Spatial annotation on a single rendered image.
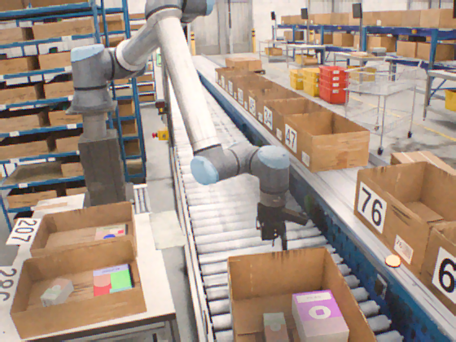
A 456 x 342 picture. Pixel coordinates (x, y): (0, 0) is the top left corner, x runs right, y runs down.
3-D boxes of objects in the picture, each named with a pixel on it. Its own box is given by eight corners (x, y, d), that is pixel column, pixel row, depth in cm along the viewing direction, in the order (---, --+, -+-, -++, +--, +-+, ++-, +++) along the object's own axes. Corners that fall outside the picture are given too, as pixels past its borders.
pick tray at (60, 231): (49, 234, 151) (42, 213, 147) (135, 221, 159) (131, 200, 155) (36, 274, 126) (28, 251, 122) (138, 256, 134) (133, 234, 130)
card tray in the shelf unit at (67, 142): (57, 152, 259) (54, 139, 255) (65, 140, 287) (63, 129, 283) (111, 145, 266) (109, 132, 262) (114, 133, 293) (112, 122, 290)
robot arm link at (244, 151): (217, 144, 117) (245, 153, 108) (244, 138, 124) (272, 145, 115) (218, 172, 120) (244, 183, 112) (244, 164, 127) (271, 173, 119)
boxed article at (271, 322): (266, 352, 90) (266, 341, 89) (263, 325, 100) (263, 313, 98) (287, 351, 90) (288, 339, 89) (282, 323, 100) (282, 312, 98)
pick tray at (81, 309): (32, 282, 122) (23, 258, 118) (136, 260, 132) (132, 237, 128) (19, 340, 97) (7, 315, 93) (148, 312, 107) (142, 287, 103)
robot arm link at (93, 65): (68, 85, 161) (64, 46, 154) (103, 81, 171) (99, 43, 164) (80, 88, 150) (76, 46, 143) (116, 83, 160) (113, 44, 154)
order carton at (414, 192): (352, 213, 129) (356, 169, 122) (419, 201, 133) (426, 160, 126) (418, 280, 93) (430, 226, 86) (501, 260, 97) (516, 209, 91)
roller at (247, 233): (190, 243, 149) (190, 234, 146) (312, 224, 157) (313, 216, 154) (192, 252, 145) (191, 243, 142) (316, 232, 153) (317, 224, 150)
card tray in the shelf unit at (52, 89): (46, 98, 244) (42, 84, 240) (56, 91, 272) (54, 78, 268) (102, 91, 250) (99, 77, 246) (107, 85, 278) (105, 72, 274)
